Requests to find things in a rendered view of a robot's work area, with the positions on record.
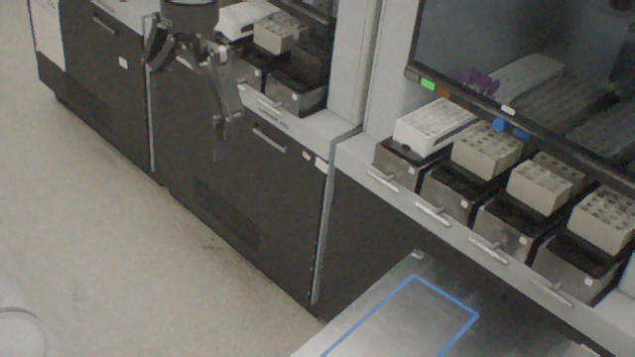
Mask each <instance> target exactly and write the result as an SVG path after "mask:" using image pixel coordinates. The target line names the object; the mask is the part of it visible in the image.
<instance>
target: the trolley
mask: <svg viewBox="0 0 635 357"><path fill-rule="evenodd" d="M290 357H598V356H595V355H594V354H592V352H590V351H589V350H587V349H585V348H583V347H581V346H579V345H577V344H576V343H574V341H571V340H570V339H568V338H566V337H565V336H563V335H560V334H559V333H557V332H555V330H554V329H552V328H550V327H549V326H547V325H545V324H544V323H542V322H540V321H539V320H536V319H534V317H533V316H531V315H529V314H528V313H525V312H523V311H522V310H520V309H518V308H517V307H515V306H512V304H511V303H509V302H507V301H506V300H504V299H502V298H500V297H497V296H496V295H494V294H492V293H491V291H488V290H486V289H485V288H483V287H481V286H480V285H478V284H475V283H474V282H472V281H470V280H469V278H467V277H465V276H464V275H461V274H459V273H458V272H456V271H454V270H453V269H451V268H448V267H447V265H445V264H443V263H442V262H440V261H438V260H437V259H434V258H432V257H431V256H429V255H427V254H426V253H425V252H424V251H422V250H420V249H418V248H416V249H415V250H414V251H412V252H411V254H410V255H409V256H408V257H406V258H404V259H403V260H402V261H401V262H400V263H398V264H397V265H396V266H395V267H394V269H393V270H390V271H389V272H388V273H387V274H386V275H385V276H383V277H382V278H381V279H380V280H379V281H378V282H375V284H374V285H373V286H372V287H371V288H370V289H368V290H367V291H366V292H365V293H364V294H361V295H360V296H359V297H358V299H357V300H355V301H354V302H353V303H352V304H351V305H350V306H347V307H346V308H345V309H344V310H343V311H342V312H341V313H340V314H339V315H338V316H337V317H336V318H335V319H332V320H331V321H330V322H329V323H328V324H326V325H325V326H324V328H323V329H322V330H321V331H318V332H317V333H316V334H315V335H314V336H313V337H311V338H310V339H309V341H308V342H307V343H306V344H303V345H302V346H301V347H300V348H299V349H298V350H296V351H295V352H294V353H293V355H292V356H290Z"/></svg>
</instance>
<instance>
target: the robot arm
mask: <svg viewBox="0 0 635 357"><path fill-rule="evenodd" d="M219 20H220V0H159V11H156V12H153V13H152V27H151V30H150V35H149V37H148V41H147V44H146V48H144V50H143V53H142V56H141V60H142V63H143V64H148V65H149V70H150V72H151V73H152V83H153V105H154V115H155V116H156V117H160V116H162V115H165V114H168V113H170V112H174V79H173V70H172V69H170V68H168V67H170V65H171V63H172V62H174V61H175V58H176V57H180V58H182V59H185V61H187V62H188V63H189V64H190V65H191V67H192V69H193V71H194V72H195V74H197V75H198V76H199V79H201V81H202V83H203V86H204V89H205V91H206V94H207V96H208V99H209V101H210V104H211V107H212V109H213V111H215V114H216V115H213V116H211V159H212V160H213V161H218V160H220V159H222V158H224V157H227V156H230V155H231V154H232V138H233V123H234V122H236V121H239V120H241V119H243V118H245V116H246V113H245V109H243V106H242V101H241V97H240V93H239V90H238V85H237V81H236V78H235V74H234V69H233V65H232V60H231V48H230V47H229V45H224V46H219V45H217V44H216V43H215V42H214V39H213V34H212V32H213V29H214V27H215V26H217V25H218V23H219ZM168 36H169V37H168ZM167 39H168V40H167ZM207 58H208V61H210V63H208V64H205V65H199V63H203V62H205V61H206V60H207ZM165 68H166V69H165ZM222 109H223V111H222ZM0 357H70V356H69V353H67V351H66V348H65V346H64V343H63V341H62V339H61V338H60V337H59V336H58V334H57V333H56V331H55V330H53V329H52V328H51V327H49V326H48V325H47V324H45V323H44V322H42V321H39V319H38V316H37V314H36V311H35V309H34V307H33V305H32V302H31V300H30V298H29V296H27V295H26V293H25V291H24V290H23V287H22V285H21V284H20V282H19V281H18V279H17V277H16V276H14V274H13V272H12V271H11V269H10V268H9V267H8V266H7V264H6V263H5V262H4V260H3V259H1V258H0Z"/></svg>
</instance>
